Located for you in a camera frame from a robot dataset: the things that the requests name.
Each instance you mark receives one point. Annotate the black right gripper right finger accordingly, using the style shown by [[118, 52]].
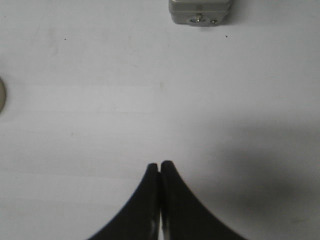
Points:
[[184, 217]]

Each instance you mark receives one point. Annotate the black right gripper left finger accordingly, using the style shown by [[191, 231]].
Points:
[[139, 218]]

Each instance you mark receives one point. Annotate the blue and cream call bell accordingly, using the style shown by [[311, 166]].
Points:
[[3, 95]]

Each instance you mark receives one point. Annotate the grey push button box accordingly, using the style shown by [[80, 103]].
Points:
[[200, 13]]

